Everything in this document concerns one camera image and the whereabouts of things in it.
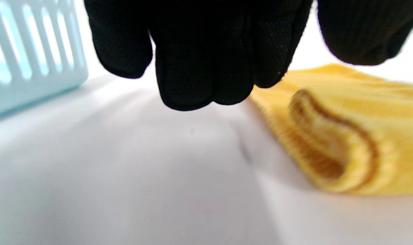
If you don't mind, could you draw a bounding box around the person's left hand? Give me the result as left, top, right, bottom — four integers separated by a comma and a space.
83, 0, 413, 112

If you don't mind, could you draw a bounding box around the orange cloth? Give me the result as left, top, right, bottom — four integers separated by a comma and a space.
248, 63, 413, 197

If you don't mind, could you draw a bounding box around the light blue plastic basket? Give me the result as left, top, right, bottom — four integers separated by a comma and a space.
0, 0, 89, 120

